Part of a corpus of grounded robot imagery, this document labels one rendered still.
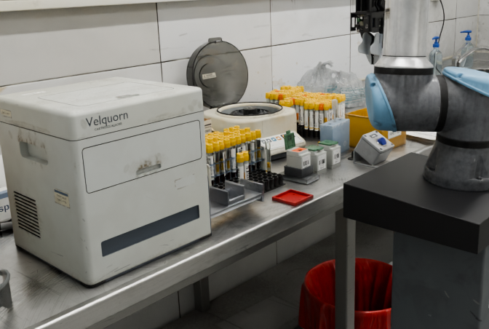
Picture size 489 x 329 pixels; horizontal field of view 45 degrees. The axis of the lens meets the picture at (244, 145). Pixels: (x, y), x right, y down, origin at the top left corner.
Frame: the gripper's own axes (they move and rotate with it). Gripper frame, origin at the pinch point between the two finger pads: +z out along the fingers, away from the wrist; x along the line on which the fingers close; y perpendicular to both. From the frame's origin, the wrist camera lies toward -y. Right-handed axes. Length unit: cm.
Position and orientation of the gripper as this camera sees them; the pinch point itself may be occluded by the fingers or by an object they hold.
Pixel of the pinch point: (374, 60)
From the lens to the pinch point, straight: 176.4
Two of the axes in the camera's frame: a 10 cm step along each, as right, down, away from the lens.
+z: 0.4, 9.6, 2.6
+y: -7.2, 2.1, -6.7
